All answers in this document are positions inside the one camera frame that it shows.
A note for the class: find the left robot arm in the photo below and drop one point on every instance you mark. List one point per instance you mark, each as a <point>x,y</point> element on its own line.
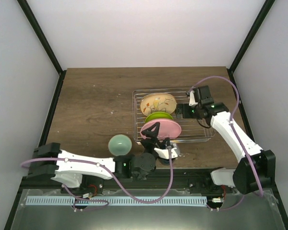
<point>51,163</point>

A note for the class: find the black frame post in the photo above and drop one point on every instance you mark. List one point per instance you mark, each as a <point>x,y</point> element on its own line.
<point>40,34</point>
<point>265,9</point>

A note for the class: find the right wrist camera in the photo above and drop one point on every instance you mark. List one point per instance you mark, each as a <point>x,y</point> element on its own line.
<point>200,95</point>

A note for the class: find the dark blue mug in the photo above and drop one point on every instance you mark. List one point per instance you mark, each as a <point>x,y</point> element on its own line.
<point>178,152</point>

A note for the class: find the left black frame post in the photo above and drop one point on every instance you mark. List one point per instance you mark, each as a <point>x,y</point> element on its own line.
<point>40,34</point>

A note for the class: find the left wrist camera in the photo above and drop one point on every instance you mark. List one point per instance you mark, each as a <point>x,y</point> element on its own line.
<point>165,153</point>

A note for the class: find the pink plate with bird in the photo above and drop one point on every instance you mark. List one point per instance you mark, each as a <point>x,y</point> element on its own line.
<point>158,102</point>

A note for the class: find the chrome wire dish rack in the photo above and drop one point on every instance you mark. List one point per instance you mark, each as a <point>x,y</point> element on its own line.
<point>192,130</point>

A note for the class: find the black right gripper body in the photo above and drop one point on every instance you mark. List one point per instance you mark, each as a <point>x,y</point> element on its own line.
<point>188,114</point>

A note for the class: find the right black frame post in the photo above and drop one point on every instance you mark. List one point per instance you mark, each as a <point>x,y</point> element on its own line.
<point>265,9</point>

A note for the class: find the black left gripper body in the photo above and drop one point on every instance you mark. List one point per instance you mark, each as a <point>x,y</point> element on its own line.
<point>156,142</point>

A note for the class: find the metal front panel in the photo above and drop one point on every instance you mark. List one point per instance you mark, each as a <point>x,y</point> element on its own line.
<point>51,210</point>

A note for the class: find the mint green bowl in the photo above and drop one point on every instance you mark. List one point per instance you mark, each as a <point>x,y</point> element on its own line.
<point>120,145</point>

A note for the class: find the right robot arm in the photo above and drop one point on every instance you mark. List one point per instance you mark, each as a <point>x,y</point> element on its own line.
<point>256,167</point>

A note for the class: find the light blue slotted strip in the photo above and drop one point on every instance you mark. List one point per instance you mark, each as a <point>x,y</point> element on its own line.
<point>134,200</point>

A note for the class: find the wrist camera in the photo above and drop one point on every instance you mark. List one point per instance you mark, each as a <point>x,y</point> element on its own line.
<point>165,153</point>
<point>200,95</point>

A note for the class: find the plain pink plate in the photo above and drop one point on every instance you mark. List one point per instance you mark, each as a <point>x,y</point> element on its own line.
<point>167,129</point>

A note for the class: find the lime green plate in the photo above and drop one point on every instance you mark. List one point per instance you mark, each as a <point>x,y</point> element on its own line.
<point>158,115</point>

